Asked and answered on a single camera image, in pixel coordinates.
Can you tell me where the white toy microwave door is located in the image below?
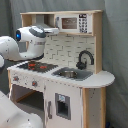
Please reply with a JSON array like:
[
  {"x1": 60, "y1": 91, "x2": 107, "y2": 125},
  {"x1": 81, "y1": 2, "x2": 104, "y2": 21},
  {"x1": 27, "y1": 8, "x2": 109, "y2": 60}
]
[{"x1": 55, "y1": 14, "x2": 92, "y2": 34}]

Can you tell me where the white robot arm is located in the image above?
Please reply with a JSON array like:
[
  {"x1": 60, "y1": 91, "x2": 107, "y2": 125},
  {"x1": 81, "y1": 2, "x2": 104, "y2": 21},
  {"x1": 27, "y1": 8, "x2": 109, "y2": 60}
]
[{"x1": 0, "y1": 25, "x2": 46, "y2": 128}]

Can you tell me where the grey toy sink basin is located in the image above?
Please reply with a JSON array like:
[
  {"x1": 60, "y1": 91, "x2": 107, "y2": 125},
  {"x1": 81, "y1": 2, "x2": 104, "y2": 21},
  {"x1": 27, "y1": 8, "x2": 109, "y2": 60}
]
[{"x1": 53, "y1": 67, "x2": 92, "y2": 81}]

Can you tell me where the black toy faucet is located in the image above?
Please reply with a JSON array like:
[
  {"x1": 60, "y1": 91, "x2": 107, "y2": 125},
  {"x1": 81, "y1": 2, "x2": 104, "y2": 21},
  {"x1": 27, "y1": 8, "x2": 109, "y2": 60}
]
[{"x1": 76, "y1": 50, "x2": 94, "y2": 70}]

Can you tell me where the black toy stovetop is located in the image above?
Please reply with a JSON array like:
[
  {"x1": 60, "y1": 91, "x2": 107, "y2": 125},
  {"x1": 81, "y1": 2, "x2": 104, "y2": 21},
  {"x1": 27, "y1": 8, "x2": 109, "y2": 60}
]
[{"x1": 20, "y1": 61, "x2": 56, "y2": 73}]

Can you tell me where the right grey stove knob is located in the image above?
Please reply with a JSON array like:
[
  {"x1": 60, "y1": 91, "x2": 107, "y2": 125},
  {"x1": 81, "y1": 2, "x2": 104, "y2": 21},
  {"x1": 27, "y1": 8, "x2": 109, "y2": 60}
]
[{"x1": 32, "y1": 80, "x2": 38, "y2": 87}]

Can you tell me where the grey stove knob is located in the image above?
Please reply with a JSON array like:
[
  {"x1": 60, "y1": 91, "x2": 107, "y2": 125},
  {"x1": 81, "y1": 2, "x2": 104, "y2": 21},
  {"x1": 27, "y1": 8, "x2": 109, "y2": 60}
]
[
  {"x1": 32, "y1": 80, "x2": 38, "y2": 87},
  {"x1": 13, "y1": 76, "x2": 19, "y2": 81}
]

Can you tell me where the grey ice dispenser panel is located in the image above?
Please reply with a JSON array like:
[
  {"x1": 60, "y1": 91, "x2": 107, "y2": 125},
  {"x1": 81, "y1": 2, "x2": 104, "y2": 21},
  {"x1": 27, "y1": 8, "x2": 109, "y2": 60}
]
[{"x1": 55, "y1": 93, "x2": 71, "y2": 120}]

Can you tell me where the grey range hood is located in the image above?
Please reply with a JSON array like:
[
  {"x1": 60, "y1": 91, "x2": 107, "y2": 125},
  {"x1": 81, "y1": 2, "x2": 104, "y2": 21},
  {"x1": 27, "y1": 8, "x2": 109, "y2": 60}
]
[{"x1": 41, "y1": 24, "x2": 59, "y2": 35}]

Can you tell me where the left grey stove knob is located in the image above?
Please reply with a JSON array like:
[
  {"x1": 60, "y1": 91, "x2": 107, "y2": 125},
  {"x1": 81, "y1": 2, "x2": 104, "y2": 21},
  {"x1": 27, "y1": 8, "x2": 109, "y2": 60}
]
[{"x1": 13, "y1": 76, "x2": 19, "y2": 81}]

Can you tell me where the wooden toy kitchen frame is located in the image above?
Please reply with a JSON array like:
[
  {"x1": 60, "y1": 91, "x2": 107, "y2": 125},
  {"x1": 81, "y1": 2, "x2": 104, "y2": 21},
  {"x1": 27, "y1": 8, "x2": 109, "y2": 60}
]
[{"x1": 8, "y1": 10, "x2": 114, "y2": 128}]

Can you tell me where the grey cabinet door handle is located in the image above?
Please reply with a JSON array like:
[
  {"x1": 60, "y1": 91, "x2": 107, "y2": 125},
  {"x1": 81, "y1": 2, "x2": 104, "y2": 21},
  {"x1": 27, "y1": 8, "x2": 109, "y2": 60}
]
[{"x1": 47, "y1": 101, "x2": 52, "y2": 119}]

